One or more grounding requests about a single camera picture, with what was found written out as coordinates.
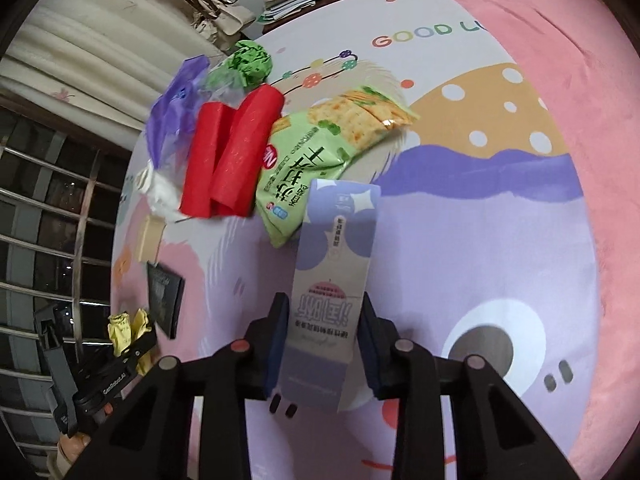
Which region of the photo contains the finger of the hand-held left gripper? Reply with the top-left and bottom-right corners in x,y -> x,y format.
114,330 -> 159,378

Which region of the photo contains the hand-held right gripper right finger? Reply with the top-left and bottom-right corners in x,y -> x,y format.
357,292 -> 583,480

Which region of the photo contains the white curtain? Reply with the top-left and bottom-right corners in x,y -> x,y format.
0,0 -> 226,133

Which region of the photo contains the wooden nightstand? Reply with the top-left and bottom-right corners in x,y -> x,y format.
252,0 -> 373,36

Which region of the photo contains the purple paper carton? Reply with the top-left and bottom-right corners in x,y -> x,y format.
277,179 -> 382,412

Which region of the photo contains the cream small box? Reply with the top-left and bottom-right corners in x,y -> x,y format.
137,214 -> 167,264

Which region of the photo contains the purple plastic bag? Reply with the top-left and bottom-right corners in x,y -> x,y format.
148,54 -> 212,171

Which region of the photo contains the window with metal grille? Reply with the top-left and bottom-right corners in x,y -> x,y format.
0,102 -> 133,463

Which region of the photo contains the yellow paper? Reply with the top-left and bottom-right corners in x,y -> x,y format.
107,309 -> 154,376

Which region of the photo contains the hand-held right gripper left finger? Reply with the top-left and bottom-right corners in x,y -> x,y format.
62,292 -> 291,480

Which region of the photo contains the pink blanket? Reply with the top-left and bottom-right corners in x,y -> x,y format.
360,0 -> 640,471

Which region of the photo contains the white crumpled plastic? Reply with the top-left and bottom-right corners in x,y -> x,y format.
134,160 -> 193,224

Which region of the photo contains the black flat box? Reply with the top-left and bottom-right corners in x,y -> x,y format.
146,261 -> 186,340

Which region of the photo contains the cartoon printed bed sheet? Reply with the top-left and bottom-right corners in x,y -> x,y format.
111,0 -> 603,480

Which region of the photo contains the green cracker packet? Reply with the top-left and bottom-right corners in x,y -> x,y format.
254,86 -> 421,249

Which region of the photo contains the person's left hand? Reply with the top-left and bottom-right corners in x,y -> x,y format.
57,432 -> 92,467

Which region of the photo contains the green crumpled plastic wrapper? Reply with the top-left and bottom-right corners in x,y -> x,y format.
200,40 -> 275,106

